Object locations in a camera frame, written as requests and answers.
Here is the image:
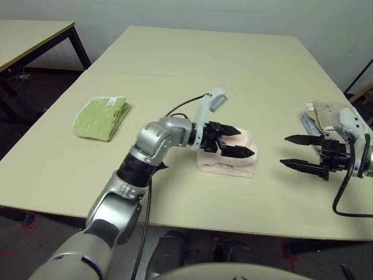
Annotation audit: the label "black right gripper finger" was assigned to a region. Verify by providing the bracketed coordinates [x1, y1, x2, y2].
[284, 134, 324, 147]
[279, 158, 330, 182]

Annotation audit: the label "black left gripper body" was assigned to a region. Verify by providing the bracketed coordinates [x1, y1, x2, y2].
[191, 121, 227, 154]

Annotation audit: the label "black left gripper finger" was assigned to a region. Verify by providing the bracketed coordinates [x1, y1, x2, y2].
[220, 144, 256, 160]
[217, 122, 242, 137]

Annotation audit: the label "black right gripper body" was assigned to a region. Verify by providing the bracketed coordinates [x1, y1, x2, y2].
[316, 132, 355, 181]

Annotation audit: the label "pink towel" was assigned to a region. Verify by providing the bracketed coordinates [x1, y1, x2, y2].
[196, 125, 259, 179]

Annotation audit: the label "beige towel with white trim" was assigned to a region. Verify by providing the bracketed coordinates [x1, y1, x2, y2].
[305, 101, 365, 135]

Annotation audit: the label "green towel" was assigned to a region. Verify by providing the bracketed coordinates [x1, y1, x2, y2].
[71, 93, 132, 143]

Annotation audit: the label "black tripod stand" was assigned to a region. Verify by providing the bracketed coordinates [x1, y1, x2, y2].
[343, 58, 373, 96]

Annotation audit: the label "black table base bar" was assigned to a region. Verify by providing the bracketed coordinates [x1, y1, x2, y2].
[284, 241, 373, 257]

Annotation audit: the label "black right robot foot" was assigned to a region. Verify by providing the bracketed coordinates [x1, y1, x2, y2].
[214, 236, 263, 266]

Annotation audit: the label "black robot foot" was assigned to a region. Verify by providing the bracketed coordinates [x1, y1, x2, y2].
[148, 230, 187, 280]
[214, 236, 263, 266]

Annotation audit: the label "black left robot foot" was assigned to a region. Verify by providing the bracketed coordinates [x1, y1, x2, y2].
[148, 230, 187, 280]

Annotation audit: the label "grey robot torso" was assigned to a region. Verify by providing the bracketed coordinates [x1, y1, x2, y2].
[157, 261, 315, 280]

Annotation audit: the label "beige side table black legs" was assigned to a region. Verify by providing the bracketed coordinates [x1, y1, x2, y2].
[0, 19, 92, 117]

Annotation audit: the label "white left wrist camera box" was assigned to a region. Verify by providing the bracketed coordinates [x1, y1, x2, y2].
[191, 86, 227, 150]

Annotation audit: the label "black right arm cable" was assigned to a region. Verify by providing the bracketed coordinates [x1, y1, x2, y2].
[333, 135, 373, 218]

